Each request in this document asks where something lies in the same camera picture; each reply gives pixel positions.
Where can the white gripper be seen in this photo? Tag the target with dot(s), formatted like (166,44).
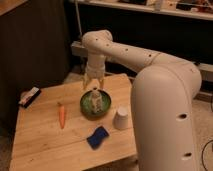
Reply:
(92,72)

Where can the metal vertical pole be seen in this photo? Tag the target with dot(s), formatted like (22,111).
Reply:
(78,20)

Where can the background shelf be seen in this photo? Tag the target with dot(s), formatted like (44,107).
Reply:
(155,7)

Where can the white paper cup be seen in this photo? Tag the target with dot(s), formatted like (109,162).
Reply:
(120,120)

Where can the orange carrot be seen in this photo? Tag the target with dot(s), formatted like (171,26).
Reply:
(61,115)

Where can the white plastic bottle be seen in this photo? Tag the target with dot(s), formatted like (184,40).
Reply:
(96,101)

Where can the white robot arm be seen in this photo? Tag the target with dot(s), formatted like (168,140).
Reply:
(161,101)

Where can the green ceramic bowl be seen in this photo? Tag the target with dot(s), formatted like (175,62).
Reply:
(86,107)

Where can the blue sponge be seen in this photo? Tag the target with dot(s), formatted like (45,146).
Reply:
(97,137)

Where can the wooden table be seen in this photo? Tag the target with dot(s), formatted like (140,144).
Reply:
(41,145)

